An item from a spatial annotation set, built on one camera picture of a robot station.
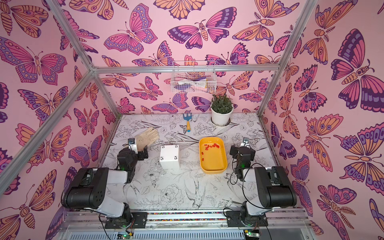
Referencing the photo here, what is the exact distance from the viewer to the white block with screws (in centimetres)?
86

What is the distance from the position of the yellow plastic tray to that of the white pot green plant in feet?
0.44

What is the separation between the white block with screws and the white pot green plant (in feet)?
1.24

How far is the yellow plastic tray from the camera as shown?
909 millimetres

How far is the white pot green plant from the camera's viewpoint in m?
1.05

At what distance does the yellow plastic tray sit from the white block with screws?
0.47 feet
